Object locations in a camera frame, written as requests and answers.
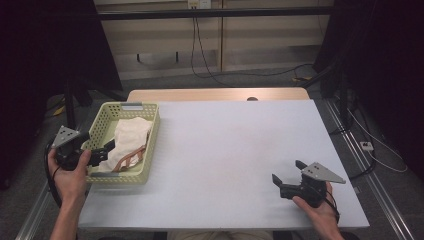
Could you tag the black tripod stand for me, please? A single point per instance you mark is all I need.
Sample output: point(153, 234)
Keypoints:
point(70, 106)

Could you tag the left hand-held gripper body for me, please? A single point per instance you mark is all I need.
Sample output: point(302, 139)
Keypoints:
point(68, 151)

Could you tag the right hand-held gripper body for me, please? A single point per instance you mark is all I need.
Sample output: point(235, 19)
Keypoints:
point(316, 180)

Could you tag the beige cabinet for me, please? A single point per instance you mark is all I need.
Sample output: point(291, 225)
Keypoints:
point(260, 40)

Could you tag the white underwear with orange trim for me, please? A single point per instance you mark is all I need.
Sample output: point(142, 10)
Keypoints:
point(128, 140)

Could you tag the person's right hand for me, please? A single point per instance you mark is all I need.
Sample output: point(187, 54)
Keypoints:
point(318, 215)

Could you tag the black horizontal bar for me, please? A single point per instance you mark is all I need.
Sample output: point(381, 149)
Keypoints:
point(213, 13)

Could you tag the white wall socket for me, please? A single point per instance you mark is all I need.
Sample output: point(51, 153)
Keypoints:
point(199, 3)

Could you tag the person's left hand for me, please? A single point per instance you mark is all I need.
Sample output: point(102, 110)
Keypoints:
point(70, 186)

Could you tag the white power adapter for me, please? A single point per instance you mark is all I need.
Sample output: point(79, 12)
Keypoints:
point(366, 146)

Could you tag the black curtain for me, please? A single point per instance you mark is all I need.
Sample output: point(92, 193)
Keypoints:
point(383, 60)
point(40, 66)

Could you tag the white foam mat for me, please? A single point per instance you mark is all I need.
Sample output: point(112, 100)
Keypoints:
point(216, 166)

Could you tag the pale yellow plastic basket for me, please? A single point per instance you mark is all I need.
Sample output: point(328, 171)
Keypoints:
point(150, 133)

